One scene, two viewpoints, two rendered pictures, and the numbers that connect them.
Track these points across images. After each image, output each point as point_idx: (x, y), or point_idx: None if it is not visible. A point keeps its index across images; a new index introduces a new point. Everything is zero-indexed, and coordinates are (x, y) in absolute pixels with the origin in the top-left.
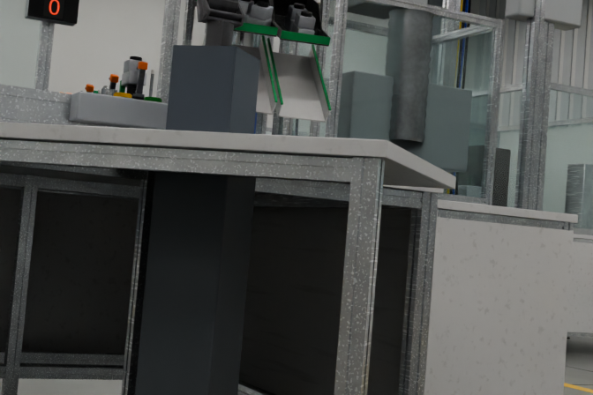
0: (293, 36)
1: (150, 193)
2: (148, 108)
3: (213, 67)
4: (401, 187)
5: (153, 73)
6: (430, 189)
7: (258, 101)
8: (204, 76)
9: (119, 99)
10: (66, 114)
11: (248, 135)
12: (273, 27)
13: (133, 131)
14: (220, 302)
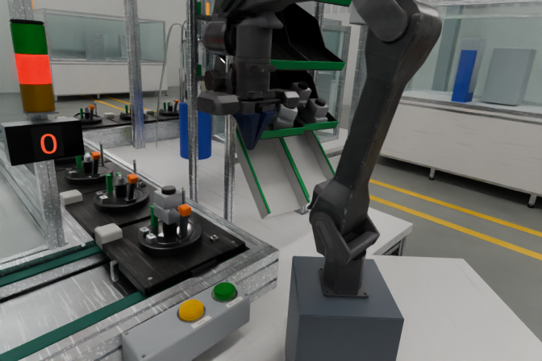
0: (311, 127)
1: None
2: (227, 317)
3: (365, 345)
4: (394, 243)
5: (185, 189)
6: (406, 233)
7: (286, 196)
8: (351, 354)
9: (194, 332)
10: (118, 358)
11: None
12: (302, 128)
13: None
14: None
